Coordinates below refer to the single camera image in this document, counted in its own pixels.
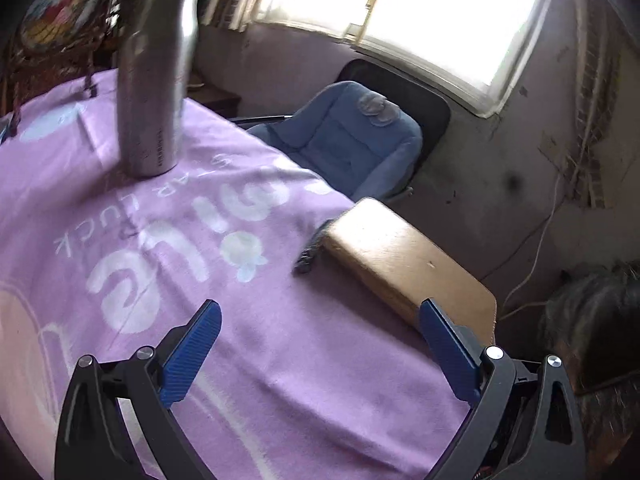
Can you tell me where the window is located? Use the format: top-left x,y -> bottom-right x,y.
252,0 -> 558,118

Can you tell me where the dark wooden side table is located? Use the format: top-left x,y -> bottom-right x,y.
190,77 -> 243,118

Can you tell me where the round embroidered table screen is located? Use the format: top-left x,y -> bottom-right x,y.
0,0 -> 138,121

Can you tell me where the stainless steel bottle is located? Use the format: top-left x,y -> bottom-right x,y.
116,0 -> 211,178

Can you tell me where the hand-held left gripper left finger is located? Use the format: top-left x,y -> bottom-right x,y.
55,299 -> 222,480

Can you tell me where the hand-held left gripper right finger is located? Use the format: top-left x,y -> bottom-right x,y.
419,298 -> 586,480

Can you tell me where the small dark tassel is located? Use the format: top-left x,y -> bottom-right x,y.
292,220 -> 341,276

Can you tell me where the purple printed tablecloth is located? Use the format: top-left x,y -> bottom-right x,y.
0,67 -> 496,480

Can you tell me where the blue seat cushion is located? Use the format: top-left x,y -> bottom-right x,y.
247,81 -> 423,201

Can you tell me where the dark furry object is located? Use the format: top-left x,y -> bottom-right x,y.
542,260 -> 640,461

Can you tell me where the black chair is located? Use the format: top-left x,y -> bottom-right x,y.
230,58 -> 452,206

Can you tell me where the white wall cable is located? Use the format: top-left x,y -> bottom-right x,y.
500,170 -> 566,321

